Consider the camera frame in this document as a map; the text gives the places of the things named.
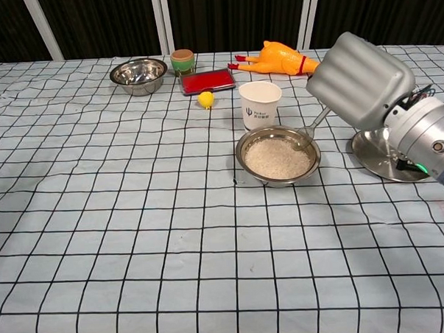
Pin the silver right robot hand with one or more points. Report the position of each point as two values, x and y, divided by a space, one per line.
362 79

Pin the grey metal spoon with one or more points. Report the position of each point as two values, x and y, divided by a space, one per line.
308 131

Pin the white paper cup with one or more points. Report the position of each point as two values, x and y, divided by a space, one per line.
260 109

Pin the white rice heap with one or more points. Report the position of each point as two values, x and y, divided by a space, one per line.
273 162

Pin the green and brown cup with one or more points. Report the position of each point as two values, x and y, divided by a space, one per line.
183 63

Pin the flat steel plate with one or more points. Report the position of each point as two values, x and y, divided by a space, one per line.
372 149

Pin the yellow rubber chicken toy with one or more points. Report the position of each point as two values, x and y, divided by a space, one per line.
280 59

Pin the wide steel bowl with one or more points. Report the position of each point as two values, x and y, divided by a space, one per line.
250 139

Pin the black curtain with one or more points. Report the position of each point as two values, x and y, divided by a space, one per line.
234 15

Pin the red ink pad box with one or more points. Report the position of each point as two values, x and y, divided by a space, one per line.
207 82

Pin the small yellow chick toy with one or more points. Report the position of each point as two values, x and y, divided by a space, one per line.
206 99

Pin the empty deep steel bowl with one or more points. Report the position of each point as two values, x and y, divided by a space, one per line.
138 76

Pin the checked light blue tablecloth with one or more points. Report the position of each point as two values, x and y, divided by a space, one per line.
135 214

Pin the slanted white frame post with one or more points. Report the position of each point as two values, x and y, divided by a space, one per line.
46 30

